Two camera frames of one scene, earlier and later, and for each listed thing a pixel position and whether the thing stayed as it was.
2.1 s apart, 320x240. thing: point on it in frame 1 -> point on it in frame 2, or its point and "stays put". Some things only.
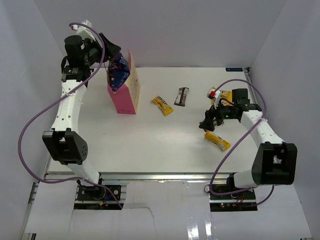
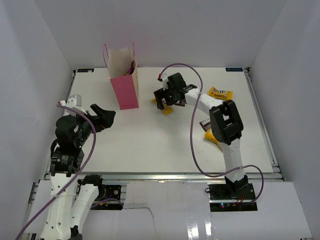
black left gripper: x=111 y=49 -> x=105 y=117
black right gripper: x=208 y=123 -> x=161 y=94
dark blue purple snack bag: x=118 y=71 -> x=132 y=69
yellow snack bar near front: x=222 y=144 stays put
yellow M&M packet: x=162 y=105 stays put
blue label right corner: x=234 y=69 stays put
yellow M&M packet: x=228 y=95 stays put
